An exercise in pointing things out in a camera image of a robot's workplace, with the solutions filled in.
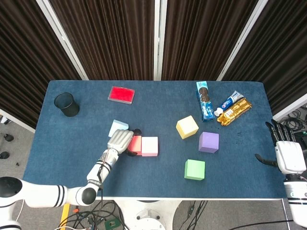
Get white blue toothpaste tube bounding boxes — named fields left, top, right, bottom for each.
left=214, top=90, right=245, bottom=117

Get black cable with inline plug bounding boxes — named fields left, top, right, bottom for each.
left=187, top=200, right=208, bottom=230

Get white table frame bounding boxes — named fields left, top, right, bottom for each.
left=24, top=195, right=288, bottom=201

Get yellow cube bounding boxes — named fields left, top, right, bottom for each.
left=176, top=115, right=200, bottom=140

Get green cube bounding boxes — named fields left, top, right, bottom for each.
left=184, top=159, right=206, bottom=181

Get blue table cloth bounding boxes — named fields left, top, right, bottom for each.
left=23, top=80, right=294, bottom=199

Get black mesh pen cup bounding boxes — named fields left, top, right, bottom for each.
left=53, top=92, right=80, bottom=117

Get black cable pile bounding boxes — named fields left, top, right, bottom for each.
left=280, top=109, right=307, bottom=135

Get red-orange cube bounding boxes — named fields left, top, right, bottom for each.
left=128, top=135, right=142, bottom=156

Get green circuit board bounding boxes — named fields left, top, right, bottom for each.
left=105, top=218, right=120, bottom=230

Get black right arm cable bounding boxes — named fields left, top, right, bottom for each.
left=227, top=219, right=295, bottom=230

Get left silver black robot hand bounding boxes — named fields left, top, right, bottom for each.
left=107, top=128, right=142, bottom=157

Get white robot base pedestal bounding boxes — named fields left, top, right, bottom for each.
left=114, top=199, right=181, bottom=230

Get purple cube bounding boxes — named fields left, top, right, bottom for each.
left=198, top=131, right=220, bottom=153

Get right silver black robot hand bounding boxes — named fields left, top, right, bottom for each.
left=255, top=119, right=304, bottom=175

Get red ink pad case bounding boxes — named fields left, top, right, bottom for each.
left=107, top=86, right=136, bottom=104

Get black floor cable bundle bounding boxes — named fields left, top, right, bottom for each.
left=59, top=200, right=128, bottom=230

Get light blue cube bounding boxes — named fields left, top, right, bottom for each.
left=108, top=119, right=130, bottom=138

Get yellow floor tape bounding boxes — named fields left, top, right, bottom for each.
left=59, top=203, right=71, bottom=227

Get brown partition panel white frame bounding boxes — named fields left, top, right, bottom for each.
left=159, top=0, right=268, bottom=81
left=217, top=0, right=307, bottom=122
left=0, top=0, right=89, bottom=134
left=43, top=0, right=160, bottom=81

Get pink cube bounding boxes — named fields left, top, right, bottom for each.
left=141, top=136, right=159, bottom=157

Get blue cookie box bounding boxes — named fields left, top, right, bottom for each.
left=196, top=80, right=215, bottom=122

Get gold foil snack pack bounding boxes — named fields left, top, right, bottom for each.
left=217, top=97, right=253, bottom=126

